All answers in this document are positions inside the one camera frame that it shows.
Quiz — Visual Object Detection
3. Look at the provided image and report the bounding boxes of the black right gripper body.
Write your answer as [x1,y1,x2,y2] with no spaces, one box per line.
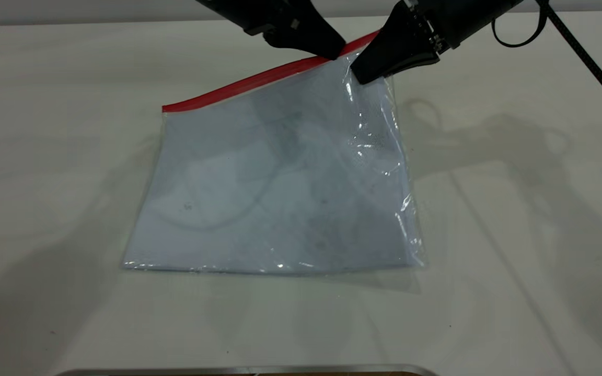
[406,0,521,53]

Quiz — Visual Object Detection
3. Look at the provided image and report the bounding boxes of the black braided cable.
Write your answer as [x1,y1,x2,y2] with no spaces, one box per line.
[539,0,602,127]

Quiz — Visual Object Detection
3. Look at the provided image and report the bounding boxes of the clear red-zip plastic bag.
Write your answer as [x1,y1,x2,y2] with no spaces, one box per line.
[121,30,428,275]

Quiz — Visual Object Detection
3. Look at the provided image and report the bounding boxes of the silver metal frame bar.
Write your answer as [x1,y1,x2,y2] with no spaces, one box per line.
[55,364,440,376]

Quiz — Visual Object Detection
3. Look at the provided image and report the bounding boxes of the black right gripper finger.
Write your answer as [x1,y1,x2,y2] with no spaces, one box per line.
[351,25,440,85]
[356,3,428,63]

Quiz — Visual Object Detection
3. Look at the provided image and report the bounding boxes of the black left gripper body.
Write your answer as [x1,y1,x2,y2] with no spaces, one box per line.
[196,0,304,36]

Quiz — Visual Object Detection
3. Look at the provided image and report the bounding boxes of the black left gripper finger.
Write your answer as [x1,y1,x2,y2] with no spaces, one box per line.
[298,0,347,59]
[264,22,338,59]

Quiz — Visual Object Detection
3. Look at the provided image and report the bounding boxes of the thin black looped cable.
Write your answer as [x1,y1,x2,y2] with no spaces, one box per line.
[491,0,550,49]

